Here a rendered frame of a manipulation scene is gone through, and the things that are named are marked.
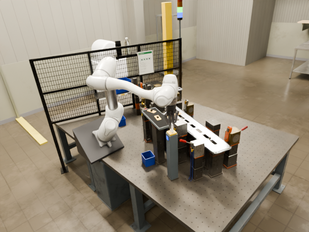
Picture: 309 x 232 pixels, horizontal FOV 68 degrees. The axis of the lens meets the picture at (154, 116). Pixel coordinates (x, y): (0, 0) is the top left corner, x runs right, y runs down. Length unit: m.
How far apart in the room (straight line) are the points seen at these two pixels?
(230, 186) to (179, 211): 0.48
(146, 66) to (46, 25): 2.79
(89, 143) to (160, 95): 1.16
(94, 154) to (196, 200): 1.05
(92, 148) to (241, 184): 1.38
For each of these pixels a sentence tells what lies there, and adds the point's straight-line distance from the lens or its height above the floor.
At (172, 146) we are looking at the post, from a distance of 1.79.
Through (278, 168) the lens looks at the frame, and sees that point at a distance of 2.96.
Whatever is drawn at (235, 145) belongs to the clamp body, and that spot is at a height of 0.92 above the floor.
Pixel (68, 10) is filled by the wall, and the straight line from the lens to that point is 5.58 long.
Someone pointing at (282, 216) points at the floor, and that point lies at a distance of 2.90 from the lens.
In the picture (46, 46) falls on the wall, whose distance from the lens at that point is 5.40.
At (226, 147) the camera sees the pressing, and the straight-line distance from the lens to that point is 1.90.
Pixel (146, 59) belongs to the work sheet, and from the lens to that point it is 3.14.
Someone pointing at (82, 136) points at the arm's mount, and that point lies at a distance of 2.37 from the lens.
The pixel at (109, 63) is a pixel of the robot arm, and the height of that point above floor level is 1.64.
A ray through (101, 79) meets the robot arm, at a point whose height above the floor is 1.56.
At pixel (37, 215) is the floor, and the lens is 3.06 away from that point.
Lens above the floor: 2.08
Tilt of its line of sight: 28 degrees down
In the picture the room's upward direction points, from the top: 4 degrees counter-clockwise
